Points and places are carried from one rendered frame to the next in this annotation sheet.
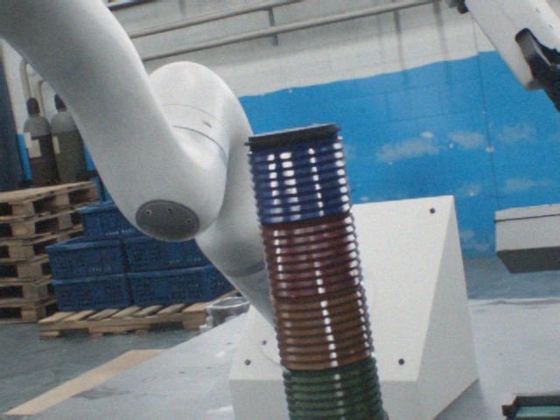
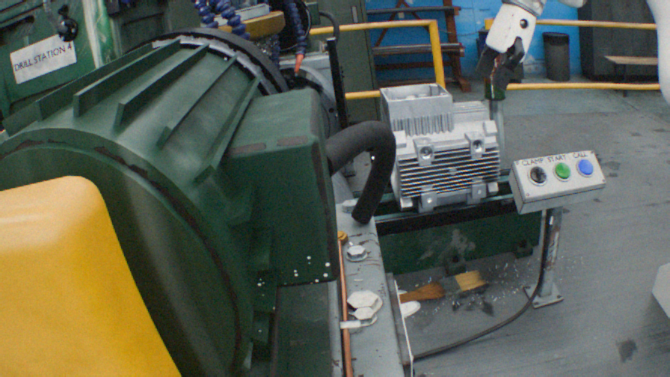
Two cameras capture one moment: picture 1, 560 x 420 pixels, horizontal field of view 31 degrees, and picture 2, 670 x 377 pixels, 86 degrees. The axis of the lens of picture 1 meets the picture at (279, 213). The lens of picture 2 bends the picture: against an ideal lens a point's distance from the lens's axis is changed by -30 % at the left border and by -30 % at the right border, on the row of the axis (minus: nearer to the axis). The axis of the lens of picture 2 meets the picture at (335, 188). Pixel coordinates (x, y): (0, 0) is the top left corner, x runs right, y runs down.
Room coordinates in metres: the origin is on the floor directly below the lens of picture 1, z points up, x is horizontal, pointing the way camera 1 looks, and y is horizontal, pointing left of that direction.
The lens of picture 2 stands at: (1.50, -0.89, 1.38)
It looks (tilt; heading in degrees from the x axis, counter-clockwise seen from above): 25 degrees down; 157
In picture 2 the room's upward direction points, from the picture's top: 9 degrees counter-clockwise
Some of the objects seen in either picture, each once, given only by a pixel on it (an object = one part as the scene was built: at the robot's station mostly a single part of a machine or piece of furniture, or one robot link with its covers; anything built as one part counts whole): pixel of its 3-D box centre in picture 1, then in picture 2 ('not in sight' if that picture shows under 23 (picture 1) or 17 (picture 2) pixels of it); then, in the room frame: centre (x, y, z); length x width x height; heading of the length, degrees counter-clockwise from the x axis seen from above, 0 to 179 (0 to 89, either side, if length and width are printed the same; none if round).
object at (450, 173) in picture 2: not in sight; (440, 153); (0.79, -0.36, 1.02); 0.20 x 0.19 x 0.19; 66
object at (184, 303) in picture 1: (141, 259); not in sight; (6.50, 0.93, 0.39); 1.20 x 0.80 x 0.79; 66
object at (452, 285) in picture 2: not in sight; (435, 289); (0.90, -0.46, 0.80); 0.21 x 0.05 x 0.01; 71
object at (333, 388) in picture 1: (332, 391); (494, 89); (0.62, -0.02, 1.05); 0.06 x 0.06 x 0.04
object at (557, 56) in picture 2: not in sight; (556, 56); (-2.06, 3.96, 0.30); 0.39 x 0.39 x 0.60
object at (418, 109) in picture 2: not in sight; (416, 109); (0.77, -0.39, 1.11); 0.12 x 0.11 x 0.07; 66
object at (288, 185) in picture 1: (299, 178); (489, 41); (0.62, -0.02, 1.19); 0.06 x 0.06 x 0.04
